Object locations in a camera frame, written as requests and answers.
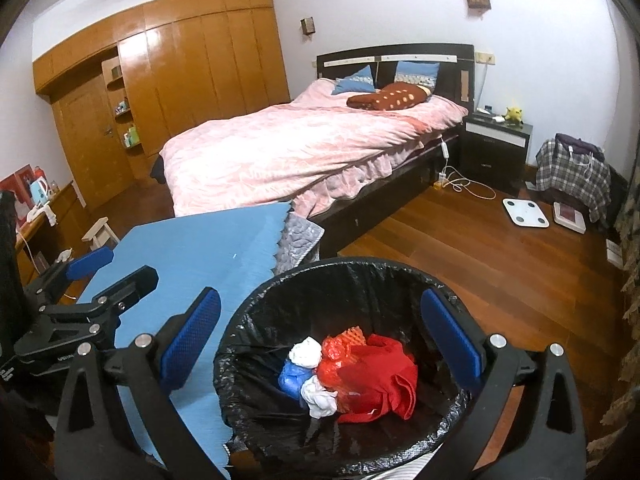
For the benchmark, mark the scale with dark centre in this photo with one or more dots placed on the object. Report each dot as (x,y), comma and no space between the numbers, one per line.
(569,216)

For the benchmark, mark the wall socket panel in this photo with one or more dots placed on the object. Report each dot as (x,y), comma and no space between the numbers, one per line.
(485,58)

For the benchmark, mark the large white tissue wad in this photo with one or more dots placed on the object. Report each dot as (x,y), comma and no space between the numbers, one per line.
(320,397)

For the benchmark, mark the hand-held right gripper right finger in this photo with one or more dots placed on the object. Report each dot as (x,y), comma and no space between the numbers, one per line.
(452,337)

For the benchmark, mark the floor power strip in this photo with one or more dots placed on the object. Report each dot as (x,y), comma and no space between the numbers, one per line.
(442,181)

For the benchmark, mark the wooden side cabinet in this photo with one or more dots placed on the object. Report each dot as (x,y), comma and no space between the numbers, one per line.
(65,205)

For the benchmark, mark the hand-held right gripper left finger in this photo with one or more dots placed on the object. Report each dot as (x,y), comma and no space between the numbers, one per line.
(192,332)

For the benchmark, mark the green bottles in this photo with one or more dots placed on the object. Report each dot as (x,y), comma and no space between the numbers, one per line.
(131,136)

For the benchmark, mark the small wall lamp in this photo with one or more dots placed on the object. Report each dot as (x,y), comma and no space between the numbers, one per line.
(307,26)

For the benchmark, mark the bed with pink blanket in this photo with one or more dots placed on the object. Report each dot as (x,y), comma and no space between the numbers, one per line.
(300,145)

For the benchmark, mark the blue table cloth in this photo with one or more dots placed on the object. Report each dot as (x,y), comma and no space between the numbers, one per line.
(200,250)

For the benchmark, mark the white plastic bag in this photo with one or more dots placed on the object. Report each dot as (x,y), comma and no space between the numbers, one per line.
(62,256)

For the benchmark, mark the dark purple bag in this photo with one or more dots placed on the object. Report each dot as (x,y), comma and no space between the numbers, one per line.
(577,144)

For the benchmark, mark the grey quilted cloth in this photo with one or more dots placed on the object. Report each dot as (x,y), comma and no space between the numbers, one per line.
(300,240)

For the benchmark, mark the trash bin with black liner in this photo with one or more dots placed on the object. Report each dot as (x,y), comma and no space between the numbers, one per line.
(280,320)

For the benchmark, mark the blue plastic bag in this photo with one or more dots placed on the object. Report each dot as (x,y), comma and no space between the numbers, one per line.
(291,380)

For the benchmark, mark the wooden wardrobe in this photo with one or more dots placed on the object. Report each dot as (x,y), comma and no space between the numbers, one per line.
(200,75)

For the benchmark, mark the dark nightstand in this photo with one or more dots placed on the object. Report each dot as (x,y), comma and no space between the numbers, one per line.
(492,155)

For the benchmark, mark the red cloth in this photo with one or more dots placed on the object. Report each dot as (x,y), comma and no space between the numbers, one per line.
(380,380)

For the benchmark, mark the white floor box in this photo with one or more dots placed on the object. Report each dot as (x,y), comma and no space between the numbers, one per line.
(614,252)

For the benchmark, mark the red photo frames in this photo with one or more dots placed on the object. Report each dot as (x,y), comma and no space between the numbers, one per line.
(17,185)

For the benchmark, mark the black garment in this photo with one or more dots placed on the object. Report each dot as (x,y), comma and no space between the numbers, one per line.
(159,170)

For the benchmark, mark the dark wooden bed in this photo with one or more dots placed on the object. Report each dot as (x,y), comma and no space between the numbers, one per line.
(450,72)

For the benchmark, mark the white cloth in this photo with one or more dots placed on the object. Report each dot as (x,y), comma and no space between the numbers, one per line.
(40,212)

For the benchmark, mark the yellow plush toy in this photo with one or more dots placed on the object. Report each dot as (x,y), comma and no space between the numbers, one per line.
(512,115)

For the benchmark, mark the brown dotted pillow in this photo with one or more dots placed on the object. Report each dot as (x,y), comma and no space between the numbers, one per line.
(390,98)

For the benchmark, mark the white wooden stool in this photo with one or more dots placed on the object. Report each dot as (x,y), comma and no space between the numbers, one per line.
(100,230)

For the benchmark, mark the white bathroom scale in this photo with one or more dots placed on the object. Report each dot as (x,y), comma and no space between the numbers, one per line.
(526,212)

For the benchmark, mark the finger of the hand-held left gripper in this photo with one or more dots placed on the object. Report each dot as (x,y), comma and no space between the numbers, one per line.
(90,260)
(130,290)

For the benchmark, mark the blue pillow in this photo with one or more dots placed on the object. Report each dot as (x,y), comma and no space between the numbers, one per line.
(355,80)
(417,75)

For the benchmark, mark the plaid cloth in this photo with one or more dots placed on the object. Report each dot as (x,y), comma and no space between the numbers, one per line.
(575,180)

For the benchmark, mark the patterned curtain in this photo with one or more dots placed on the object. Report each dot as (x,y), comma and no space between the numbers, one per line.
(625,335)

